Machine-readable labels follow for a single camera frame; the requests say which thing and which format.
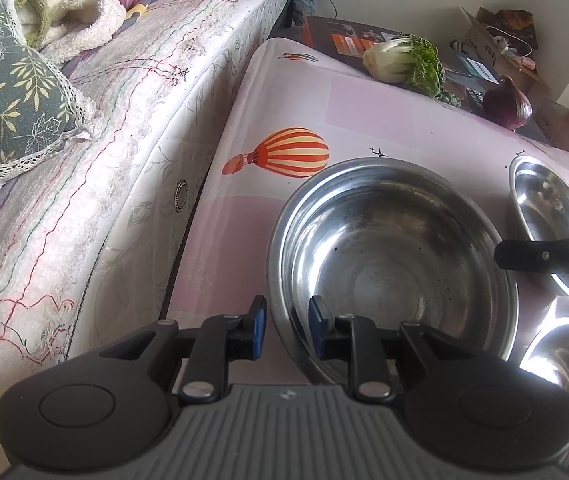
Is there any deep steel bowl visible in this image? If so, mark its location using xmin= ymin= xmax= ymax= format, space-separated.
xmin=266 ymin=158 xmax=519 ymax=384

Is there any white quilted mattress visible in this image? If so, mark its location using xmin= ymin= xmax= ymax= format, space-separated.
xmin=0 ymin=0 xmax=289 ymax=471

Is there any red onion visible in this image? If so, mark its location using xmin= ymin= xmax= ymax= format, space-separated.
xmin=482 ymin=76 xmax=534 ymax=130

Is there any open cardboard box with clutter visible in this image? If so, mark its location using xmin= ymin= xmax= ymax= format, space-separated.
xmin=459 ymin=6 xmax=549 ymax=93

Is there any bok choy cabbage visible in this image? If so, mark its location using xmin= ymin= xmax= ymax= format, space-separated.
xmin=362 ymin=34 xmax=461 ymax=107

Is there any pink balloon tablecloth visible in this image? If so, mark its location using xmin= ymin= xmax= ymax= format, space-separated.
xmin=152 ymin=39 xmax=569 ymax=382

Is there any green leaf pattern pillow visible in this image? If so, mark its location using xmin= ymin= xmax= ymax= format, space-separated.
xmin=0 ymin=0 xmax=96 ymax=190

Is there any dark Philips appliance box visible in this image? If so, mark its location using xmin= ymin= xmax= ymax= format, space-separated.
xmin=301 ymin=15 xmax=491 ymax=111

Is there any white fleece blanket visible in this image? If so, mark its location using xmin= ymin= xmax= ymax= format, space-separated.
xmin=14 ymin=0 xmax=126 ymax=66

